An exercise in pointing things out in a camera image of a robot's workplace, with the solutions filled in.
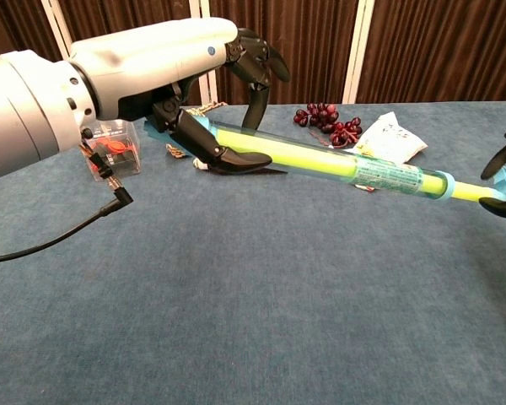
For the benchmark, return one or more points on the right black-fingered robot hand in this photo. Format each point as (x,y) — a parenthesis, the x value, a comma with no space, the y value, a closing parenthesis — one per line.
(502,206)

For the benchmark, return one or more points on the blue felt table mat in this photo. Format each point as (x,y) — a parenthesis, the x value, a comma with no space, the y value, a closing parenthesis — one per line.
(253,295)

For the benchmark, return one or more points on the red grape bunch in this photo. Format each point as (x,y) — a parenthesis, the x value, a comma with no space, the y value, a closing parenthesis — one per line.
(324,120)

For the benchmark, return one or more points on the clear plastic box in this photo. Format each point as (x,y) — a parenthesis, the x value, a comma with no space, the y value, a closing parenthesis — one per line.
(124,156)

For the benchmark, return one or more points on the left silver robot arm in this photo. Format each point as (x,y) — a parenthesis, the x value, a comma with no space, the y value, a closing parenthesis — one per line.
(25,109)

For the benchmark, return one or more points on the left black-fingered robot hand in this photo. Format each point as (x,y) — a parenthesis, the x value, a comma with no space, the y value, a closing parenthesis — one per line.
(152,59)

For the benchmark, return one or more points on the yellow-green tube with blue caps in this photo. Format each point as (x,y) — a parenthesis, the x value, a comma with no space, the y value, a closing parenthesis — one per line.
(383,175)

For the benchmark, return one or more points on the white snack bag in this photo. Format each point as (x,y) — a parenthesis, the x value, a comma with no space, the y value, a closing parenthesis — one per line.
(390,139)

